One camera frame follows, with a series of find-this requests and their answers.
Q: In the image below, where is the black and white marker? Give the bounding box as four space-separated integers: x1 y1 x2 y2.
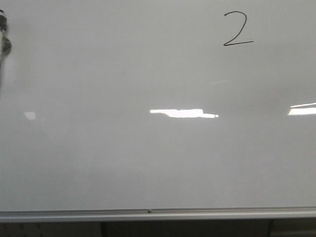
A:
0 9 12 77

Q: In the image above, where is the white whiteboard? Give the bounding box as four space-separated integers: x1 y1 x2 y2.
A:
0 0 316 211

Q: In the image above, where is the aluminium whiteboard tray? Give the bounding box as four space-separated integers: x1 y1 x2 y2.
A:
0 206 316 223

